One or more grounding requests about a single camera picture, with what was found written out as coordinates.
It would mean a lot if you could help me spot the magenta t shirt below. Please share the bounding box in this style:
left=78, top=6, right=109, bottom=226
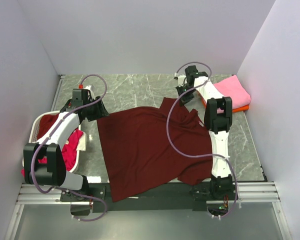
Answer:
left=30, top=127, right=82, bottom=173

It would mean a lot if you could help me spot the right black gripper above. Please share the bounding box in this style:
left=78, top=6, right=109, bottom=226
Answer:
left=175, top=83, right=196, bottom=107

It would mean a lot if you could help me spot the cream t shirt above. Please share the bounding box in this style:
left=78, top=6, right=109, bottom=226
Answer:
left=63, top=130, right=87, bottom=151

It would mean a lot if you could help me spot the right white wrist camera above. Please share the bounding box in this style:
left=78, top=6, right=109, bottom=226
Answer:
left=173, top=72, right=187, bottom=87

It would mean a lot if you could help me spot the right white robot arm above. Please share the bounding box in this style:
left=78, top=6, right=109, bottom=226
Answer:
left=175, top=65, right=235, bottom=200

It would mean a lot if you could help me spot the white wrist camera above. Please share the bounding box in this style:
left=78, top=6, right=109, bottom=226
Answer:
left=78, top=84, right=95, bottom=98
left=173, top=72, right=187, bottom=87

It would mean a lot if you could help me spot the black base beam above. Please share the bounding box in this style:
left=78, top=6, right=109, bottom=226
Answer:
left=59, top=181, right=238, bottom=216

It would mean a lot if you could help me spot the dark red t shirt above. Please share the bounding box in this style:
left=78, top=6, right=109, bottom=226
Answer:
left=97, top=98, right=213, bottom=202

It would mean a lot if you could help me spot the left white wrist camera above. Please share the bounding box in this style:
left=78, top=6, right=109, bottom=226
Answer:
left=78, top=84, right=95, bottom=98

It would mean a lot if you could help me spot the folded orange t shirt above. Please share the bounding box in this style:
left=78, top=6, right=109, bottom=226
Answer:
left=194, top=89, right=250, bottom=114

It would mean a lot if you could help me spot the red t shirt in basket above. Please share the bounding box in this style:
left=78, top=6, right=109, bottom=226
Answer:
left=37, top=113, right=59, bottom=139

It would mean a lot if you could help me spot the white laundry basket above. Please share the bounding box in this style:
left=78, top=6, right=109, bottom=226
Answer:
left=29, top=111, right=87, bottom=173

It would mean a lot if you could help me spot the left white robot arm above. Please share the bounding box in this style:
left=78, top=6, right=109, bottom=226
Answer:
left=23, top=85, right=109, bottom=201

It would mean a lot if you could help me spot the aluminium rail frame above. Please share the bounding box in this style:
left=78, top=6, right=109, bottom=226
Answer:
left=3, top=74, right=295, bottom=240

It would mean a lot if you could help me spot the folded pink t shirt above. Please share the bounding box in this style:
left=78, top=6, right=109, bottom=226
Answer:
left=213, top=75, right=252, bottom=112

